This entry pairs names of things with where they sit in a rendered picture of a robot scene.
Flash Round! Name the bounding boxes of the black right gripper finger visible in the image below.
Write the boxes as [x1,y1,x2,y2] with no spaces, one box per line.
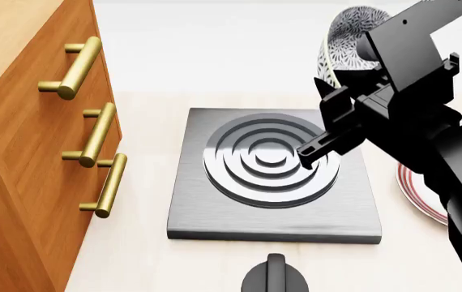
[313,76,362,134]
[297,122,368,170]

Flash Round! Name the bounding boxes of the black white patterned bowl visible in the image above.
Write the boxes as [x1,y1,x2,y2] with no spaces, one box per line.
[315,5,395,91]

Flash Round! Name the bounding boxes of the black stove knob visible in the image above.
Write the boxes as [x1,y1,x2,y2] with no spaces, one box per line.
[240,252,310,292]

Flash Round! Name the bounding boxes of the grey square stove plate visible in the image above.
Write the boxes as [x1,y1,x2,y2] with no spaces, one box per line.
[166,107,383,246]

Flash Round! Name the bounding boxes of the white plate with red stripes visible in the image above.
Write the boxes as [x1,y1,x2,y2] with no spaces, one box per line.
[395,161,451,228]

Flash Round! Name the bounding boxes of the wooden drawer cabinet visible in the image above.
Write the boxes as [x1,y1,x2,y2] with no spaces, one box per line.
[0,0,123,292]

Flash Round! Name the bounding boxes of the black gripper camera mount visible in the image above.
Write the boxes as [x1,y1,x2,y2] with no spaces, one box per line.
[356,0,462,92]

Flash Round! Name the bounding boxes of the brass bar drawer handle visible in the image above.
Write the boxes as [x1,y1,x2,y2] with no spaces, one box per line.
[61,101,118,169]
[37,36,104,101]
[78,152,129,219]

